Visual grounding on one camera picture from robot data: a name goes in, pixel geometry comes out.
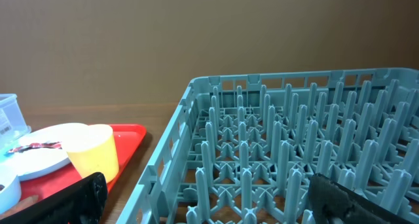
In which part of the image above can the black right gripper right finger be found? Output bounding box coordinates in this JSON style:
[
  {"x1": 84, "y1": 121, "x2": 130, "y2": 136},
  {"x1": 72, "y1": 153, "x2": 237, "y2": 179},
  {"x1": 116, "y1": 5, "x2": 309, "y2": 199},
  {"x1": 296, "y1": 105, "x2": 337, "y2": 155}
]
[{"x1": 308, "y1": 174, "x2": 410, "y2": 224}]

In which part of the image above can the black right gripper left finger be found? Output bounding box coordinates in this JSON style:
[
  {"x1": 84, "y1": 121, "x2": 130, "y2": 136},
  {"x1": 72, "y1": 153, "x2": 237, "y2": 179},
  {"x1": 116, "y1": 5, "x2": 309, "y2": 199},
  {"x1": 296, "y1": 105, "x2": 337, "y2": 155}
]
[{"x1": 1, "y1": 172, "x2": 108, "y2": 224}]

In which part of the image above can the yellow plastic cup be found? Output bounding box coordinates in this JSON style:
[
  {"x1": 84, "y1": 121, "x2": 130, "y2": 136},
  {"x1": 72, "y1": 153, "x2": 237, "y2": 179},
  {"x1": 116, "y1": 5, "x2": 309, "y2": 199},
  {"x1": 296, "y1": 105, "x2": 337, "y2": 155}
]
[{"x1": 62, "y1": 124, "x2": 119, "y2": 183}]

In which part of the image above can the light blue plate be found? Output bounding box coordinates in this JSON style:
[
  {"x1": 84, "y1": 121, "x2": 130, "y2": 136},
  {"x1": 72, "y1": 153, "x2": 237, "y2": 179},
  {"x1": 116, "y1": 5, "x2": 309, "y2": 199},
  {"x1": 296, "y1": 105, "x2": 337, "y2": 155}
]
[{"x1": 1, "y1": 122, "x2": 86, "y2": 181}]

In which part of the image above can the red snack wrapper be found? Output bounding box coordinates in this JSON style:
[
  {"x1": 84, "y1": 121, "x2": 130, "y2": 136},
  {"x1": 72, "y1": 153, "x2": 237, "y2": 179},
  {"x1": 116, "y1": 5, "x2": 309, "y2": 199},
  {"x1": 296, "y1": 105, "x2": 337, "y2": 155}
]
[{"x1": 6, "y1": 141, "x2": 62, "y2": 155}]

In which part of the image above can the light blue bowl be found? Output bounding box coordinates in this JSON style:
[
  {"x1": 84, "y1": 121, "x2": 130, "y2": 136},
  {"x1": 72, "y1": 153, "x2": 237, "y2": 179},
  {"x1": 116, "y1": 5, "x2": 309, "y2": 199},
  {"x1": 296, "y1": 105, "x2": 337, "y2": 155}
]
[{"x1": 0, "y1": 164, "x2": 22, "y2": 214}]

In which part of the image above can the grey dishwasher rack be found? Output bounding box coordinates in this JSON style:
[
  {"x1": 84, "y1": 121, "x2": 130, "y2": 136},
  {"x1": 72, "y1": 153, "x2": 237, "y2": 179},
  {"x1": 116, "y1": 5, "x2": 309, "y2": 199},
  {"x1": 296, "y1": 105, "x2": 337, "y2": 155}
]
[{"x1": 118, "y1": 68, "x2": 418, "y2": 223}]

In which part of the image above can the red plastic tray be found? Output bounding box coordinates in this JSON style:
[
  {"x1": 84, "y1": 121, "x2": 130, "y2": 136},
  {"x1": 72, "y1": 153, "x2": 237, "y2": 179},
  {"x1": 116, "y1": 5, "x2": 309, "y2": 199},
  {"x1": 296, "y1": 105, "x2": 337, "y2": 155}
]
[{"x1": 0, "y1": 124, "x2": 147, "y2": 215}]

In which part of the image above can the clear plastic bin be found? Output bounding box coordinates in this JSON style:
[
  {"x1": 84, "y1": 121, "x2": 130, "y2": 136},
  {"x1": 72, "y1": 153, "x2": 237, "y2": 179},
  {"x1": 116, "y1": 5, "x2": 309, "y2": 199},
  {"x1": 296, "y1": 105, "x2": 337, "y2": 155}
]
[{"x1": 1, "y1": 94, "x2": 31, "y2": 150}]

